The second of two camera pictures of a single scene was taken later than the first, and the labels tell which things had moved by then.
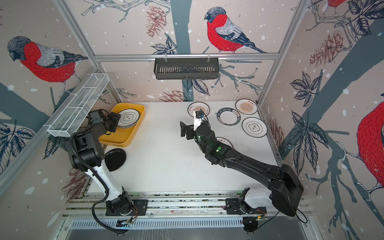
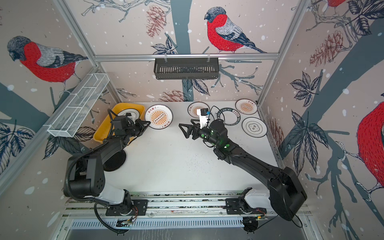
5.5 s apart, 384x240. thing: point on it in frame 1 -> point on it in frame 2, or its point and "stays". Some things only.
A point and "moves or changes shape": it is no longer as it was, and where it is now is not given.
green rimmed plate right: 228,116 stays
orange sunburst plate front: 224,141 moves or changes shape
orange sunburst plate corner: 246,106 stays
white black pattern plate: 128,118 stays
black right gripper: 186,129 stays
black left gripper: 114,117 -> 142,128
